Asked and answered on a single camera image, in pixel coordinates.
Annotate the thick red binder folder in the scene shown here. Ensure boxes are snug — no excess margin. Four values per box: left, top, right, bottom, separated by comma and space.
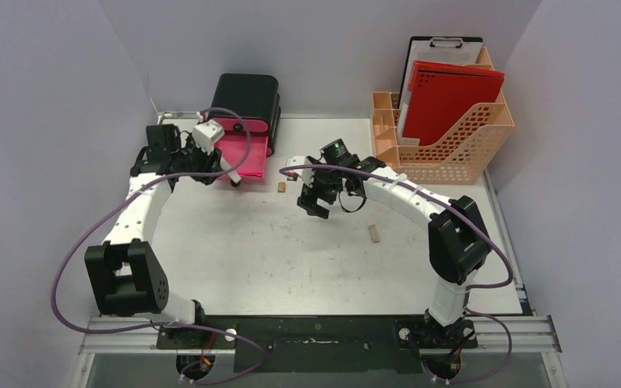
398, 61, 505, 146

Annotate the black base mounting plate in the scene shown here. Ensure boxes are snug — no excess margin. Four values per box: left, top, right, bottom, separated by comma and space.
156, 314, 478, 374

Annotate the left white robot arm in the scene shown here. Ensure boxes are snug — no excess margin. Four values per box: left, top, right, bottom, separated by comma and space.
84, 120, 230, 348

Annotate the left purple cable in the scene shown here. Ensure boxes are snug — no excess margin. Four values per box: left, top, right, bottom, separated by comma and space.
49, 108, 266, 388

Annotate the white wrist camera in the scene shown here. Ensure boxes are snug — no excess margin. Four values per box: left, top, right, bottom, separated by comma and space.
192, 120, 225, 154
283, 156, 314, 187

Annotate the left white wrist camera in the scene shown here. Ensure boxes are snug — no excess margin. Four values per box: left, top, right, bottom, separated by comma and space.
192, 120, 225, 154

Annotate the black pink drawer unit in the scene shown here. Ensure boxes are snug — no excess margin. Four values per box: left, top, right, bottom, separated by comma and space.
209, 73, 281, 183

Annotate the small beige eraser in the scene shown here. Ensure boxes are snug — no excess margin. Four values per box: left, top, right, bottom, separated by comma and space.
368, 225, 381, 243

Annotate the orange plastic file organizer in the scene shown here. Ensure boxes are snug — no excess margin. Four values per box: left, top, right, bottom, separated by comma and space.
370, 45, 516, 186

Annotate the black clipboard with paper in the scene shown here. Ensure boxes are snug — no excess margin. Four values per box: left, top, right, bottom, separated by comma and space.
398, 36, 484, 108

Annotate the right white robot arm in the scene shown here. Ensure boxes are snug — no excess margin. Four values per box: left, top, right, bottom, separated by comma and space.
285, 139, 491, 348

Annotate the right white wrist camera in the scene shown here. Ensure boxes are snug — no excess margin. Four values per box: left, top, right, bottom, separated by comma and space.
283, 156, 314, 187

